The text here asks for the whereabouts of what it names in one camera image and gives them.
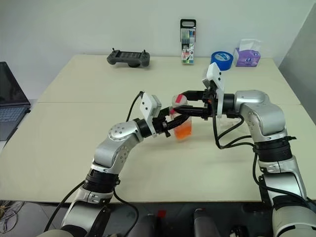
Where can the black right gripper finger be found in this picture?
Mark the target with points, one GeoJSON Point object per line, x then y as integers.
{"type": "Point", "coordinates": [193, 111]}
{"type": "Point", "coordinates": [195, 95]}

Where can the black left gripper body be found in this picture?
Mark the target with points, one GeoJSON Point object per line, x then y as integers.
{"type": "Point", "coordinates": [161, 126]}

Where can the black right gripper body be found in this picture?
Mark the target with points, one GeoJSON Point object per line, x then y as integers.
{"type": "Point", "coordinates": [209, 103]}

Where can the clear bottle with orange drink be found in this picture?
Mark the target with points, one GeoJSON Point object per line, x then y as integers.
{"type": "Point", "coordinates": [184, 132]}

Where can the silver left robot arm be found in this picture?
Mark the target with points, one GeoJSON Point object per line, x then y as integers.
{"type": "Point", "coordinates": [118, 148]}

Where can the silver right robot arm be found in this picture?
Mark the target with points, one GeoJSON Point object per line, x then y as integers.
{"type": "Point", "coordinates": [266, 116]}

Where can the blue tape roll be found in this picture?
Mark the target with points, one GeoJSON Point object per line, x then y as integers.
{"type": "Point", "coordinates": [217, 64]}

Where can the marker pen pack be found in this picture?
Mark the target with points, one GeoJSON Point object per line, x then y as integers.
{"type": "Point", "coordinates": [187, 51]}

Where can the purple tissue box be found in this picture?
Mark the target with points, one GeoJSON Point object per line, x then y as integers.
{"type": "Point", "coordinates": [247, 59]}

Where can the dark grey handheld controller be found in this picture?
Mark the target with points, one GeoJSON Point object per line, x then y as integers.
{"type": "Point", "coordinates": [128, 58]}

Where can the grey metal panel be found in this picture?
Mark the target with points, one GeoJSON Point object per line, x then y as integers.
{"type": "Point", "coordinates": [303, 61]}

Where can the dark laptop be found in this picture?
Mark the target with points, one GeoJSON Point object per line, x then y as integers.
{"type": "Point", "coordinates": [10, 93]}

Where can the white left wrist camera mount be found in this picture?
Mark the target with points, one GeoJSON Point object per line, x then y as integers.
{"type": "Point", "coordinates": [148, 103]}

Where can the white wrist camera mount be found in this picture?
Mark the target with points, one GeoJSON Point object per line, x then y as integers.
{"type": "Point", "coordinates": [148, 103]}
{"type": "Point", "coordinates": [214, 74]}

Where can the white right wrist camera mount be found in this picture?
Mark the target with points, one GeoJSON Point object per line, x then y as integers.
{"type": "Point", "coordinates": [214, 74]}

